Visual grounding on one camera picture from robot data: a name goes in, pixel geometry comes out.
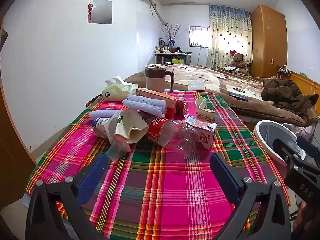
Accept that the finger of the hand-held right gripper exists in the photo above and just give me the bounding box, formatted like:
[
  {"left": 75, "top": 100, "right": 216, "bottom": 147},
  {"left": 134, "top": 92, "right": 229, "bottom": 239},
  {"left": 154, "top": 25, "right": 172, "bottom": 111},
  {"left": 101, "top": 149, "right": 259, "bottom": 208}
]
[
  {"left": 272, "top": 138, "right": 305, "bottom": 167},
  {"left": 297, "top": 136, "right": 320, "bottom": 157}
]

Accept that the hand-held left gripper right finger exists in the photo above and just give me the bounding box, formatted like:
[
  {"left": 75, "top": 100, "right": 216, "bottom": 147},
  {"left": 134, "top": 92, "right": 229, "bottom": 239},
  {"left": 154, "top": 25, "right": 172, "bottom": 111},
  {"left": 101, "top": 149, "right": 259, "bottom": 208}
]
[{"left": 209, "top": 152, "right": 293, "bottom": 240}]

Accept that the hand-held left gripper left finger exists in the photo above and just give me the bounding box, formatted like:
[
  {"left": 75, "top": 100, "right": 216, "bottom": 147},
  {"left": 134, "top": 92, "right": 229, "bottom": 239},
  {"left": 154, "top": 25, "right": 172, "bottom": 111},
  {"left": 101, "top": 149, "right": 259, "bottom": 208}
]
[{"left": 25, "top": 152, "right": 109, "bottom": 240}]

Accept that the white trash bin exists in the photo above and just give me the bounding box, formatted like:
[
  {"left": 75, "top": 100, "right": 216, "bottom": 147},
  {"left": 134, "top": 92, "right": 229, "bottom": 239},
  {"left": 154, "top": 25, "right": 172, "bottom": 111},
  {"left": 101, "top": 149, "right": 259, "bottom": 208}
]
[{"left": 253, "top": 120, "right": 307, "bottom": 173}]

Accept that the clear plastic cup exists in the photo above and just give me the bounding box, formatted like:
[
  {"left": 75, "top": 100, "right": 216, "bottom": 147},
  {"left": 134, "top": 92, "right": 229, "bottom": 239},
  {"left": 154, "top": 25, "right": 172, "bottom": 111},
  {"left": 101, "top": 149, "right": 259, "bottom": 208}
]
[{"left": 106, "top": 135, "right": 132, "bottom": 162}]

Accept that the pink drink carton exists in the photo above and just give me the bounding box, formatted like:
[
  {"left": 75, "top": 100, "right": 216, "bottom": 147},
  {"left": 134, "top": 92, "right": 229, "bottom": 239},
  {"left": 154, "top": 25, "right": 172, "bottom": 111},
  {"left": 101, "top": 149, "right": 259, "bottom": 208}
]
[{"left": 185, "top": 116, "right": 218, "bottom": 150}]

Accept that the white labelled bottle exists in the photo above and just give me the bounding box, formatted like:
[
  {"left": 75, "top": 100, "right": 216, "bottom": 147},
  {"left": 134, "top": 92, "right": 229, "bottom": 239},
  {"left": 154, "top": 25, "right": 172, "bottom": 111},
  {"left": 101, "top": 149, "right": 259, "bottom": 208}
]
[{"left": 91, "top": 116, "right": 118, "bottom": 139}]

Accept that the crushed beige paper cup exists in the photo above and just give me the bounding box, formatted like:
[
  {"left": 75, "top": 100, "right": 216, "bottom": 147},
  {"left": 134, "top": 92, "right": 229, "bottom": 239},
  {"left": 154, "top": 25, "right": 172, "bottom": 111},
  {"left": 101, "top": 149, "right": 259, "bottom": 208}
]
[{"left": 114, "top": 110, "right": 149, "bottom": 144}]

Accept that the white foam net sleeve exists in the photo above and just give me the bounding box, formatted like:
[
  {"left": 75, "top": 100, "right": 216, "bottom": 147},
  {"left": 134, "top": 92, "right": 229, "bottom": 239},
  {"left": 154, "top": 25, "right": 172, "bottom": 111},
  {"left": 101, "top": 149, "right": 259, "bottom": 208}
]
[
  {"left": 122, "top": 100, "right": 165, "bottom": 117},
  {"left": 127, "top": 94, "right": 167, "bottom": 108},
  {"left": 89, "top": 110, "right": 123, "bottom": 121}
]

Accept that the torn paper cup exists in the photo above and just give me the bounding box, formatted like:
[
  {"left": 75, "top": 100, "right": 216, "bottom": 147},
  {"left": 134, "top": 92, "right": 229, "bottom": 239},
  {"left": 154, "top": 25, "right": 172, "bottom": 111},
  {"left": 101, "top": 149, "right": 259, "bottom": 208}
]
[{"left": 195, "top": 97, "right": 216, "bottom": 123}]

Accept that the clear red-label plastic bottle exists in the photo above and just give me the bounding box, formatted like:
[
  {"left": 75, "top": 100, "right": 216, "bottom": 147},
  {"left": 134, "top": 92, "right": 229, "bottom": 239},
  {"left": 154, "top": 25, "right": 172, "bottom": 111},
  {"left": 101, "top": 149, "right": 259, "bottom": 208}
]
[{"left": 139, "top": 110, "right": 200, "bottom": 156}]

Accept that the red drink can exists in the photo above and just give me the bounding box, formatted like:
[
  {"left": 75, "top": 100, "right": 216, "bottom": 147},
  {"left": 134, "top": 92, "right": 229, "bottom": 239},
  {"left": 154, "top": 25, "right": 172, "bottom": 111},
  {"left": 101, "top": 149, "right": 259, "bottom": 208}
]
[{"left": 174, "top": 100, "right": 188, "bottom": 119}]

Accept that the long red cardboard box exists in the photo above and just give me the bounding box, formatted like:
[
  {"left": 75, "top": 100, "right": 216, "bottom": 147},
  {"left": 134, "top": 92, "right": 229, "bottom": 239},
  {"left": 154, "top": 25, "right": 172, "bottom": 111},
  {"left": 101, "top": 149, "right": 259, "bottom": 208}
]
[{"left": 136, "top": 88, "right": 177, "bottom": 117}]

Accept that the person's right hand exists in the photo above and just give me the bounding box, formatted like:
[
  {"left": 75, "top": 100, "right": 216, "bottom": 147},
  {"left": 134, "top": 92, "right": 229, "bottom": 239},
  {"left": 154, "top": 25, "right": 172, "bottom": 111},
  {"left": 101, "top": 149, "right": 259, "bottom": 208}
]
[{"left": 291, "top": 201, "right": 320, "bottom": 240}]

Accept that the brown coat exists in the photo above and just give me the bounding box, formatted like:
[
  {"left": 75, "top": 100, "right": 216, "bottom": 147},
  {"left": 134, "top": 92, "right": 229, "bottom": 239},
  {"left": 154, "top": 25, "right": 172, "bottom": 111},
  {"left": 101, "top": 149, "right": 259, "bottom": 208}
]
[{"left": 261, "top": 78, "right": 317, "bottom": 115}]

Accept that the wooden headboard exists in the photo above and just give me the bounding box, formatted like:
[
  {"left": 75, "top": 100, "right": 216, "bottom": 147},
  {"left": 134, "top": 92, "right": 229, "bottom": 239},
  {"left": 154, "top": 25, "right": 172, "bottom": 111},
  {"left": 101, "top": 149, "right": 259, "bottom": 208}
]
[{"left": 275, "top": 65, "right": 320, "bottom": 100}]

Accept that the plaid tablecloth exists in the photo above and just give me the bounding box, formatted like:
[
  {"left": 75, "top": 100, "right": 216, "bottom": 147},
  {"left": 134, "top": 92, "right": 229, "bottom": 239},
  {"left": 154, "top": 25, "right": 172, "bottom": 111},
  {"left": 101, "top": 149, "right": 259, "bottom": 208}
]
[{"left": 25, "top": 91, "right": 290, "bottom": 235}]

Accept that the dark phone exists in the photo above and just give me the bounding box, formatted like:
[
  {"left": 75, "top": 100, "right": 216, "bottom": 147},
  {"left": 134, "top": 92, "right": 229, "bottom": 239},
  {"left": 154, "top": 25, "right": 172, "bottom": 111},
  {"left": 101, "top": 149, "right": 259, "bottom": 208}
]
[{"left": 229, "top": 92, "right": 249, "bottom": 102}]

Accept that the yellow tissue pack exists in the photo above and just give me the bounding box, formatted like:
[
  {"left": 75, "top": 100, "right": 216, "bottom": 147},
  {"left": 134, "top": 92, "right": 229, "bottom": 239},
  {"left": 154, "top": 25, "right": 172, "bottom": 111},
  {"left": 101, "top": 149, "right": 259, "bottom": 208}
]
[{"left": 102, "top": 77, "right": 138, "bottom": 102}]

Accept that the wooden door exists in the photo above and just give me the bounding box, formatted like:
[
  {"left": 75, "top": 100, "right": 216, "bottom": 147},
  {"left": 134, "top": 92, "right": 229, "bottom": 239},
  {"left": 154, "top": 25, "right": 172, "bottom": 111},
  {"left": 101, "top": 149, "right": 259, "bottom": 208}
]
[{"left": 0, "top": 20, "right": 37, "bottom": 205}]

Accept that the brown bed blanket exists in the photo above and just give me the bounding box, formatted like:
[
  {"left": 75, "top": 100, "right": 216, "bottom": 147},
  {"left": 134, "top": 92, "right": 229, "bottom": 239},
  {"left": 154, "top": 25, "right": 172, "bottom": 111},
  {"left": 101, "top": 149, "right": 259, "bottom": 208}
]
[{"left": 124, "top": 64, "right": 319, "bottom": 128}]

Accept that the clear plastic packet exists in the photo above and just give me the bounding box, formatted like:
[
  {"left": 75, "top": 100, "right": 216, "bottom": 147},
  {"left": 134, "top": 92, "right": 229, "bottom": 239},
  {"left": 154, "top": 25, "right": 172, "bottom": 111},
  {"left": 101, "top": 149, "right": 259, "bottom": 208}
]
[{"left": 187, "top": 81, "right": 206, "bottom": 91}]

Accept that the teddy bear with red hat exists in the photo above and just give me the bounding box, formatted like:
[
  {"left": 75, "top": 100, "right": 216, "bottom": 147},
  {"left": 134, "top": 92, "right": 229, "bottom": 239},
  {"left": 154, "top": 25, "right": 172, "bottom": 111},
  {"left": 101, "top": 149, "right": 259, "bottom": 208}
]
[{"left": 229, "top": 50, "right": 249, "bottom": 74}]

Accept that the wooden wardrobe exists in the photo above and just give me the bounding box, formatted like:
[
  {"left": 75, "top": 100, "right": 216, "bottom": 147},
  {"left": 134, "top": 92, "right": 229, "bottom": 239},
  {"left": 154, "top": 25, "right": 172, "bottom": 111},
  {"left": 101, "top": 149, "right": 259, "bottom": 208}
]
[{"left": 250, "top": 4, "right": 287, "bottom": 78}]

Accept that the brown and beige mug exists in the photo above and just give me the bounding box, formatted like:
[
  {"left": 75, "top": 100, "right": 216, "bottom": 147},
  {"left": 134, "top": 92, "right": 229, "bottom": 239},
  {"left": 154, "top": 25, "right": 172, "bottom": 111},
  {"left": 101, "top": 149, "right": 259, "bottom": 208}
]
[{"left": 145, "top": 64, "right": 175, "bottom": 93}]

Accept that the patterned curtain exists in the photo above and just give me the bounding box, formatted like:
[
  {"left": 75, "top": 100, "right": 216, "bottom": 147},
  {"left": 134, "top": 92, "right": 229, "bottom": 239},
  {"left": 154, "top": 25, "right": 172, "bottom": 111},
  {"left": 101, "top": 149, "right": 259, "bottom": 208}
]
[{"left": 207, "top": 4, "right": 253, "bottom": 68}]

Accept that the cluttered shelf desk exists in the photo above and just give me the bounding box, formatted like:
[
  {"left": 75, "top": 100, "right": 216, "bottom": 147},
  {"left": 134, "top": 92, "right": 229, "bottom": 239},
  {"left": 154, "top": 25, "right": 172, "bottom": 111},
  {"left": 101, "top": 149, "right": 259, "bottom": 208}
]
[{"left": 154, "top": 51, "right": 192, "bottom": 65}]

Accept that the window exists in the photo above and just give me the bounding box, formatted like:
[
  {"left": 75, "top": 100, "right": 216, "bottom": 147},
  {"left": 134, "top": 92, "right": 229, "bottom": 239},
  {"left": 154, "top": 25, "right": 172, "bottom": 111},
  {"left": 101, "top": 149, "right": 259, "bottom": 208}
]
[{"left": 189, "top": 26, "right": 209, "bottom": 47}]

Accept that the vase with branches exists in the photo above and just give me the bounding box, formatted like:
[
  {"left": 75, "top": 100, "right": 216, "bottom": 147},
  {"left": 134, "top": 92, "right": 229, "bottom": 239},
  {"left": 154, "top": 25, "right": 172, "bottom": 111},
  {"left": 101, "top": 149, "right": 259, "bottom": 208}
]
[{"left": 160, "top": 24, "right": 181, "bottom": 53}]

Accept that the red knot ornament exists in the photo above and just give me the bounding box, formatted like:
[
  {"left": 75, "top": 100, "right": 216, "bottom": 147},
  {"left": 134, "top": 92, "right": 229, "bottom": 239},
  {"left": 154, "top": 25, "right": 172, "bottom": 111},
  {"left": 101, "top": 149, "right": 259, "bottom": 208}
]
[{"left": 87, "top": 0, "right": 94, "bottom": 22}]

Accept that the air conditioner pipe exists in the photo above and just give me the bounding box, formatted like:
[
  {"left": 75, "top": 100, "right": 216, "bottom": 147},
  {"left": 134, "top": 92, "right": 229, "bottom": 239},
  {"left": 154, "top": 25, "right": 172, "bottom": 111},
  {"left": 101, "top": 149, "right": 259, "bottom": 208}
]
[{"left": 149, "top": 0, "right": 168, "bottom": 26}]

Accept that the square wall panel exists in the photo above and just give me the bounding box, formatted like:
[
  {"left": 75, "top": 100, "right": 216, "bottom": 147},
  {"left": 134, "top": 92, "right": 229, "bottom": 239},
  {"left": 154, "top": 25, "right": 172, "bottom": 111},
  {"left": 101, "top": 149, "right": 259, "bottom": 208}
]
[{"left": 89, "top": 0, "right": 113, "bottom": 25}]

